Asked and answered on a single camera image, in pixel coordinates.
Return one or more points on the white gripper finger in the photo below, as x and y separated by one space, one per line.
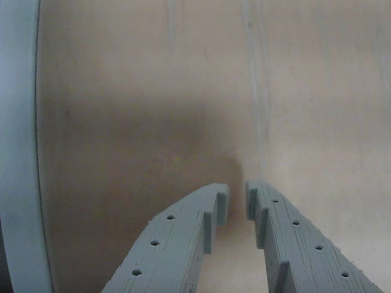
171 250
299 253

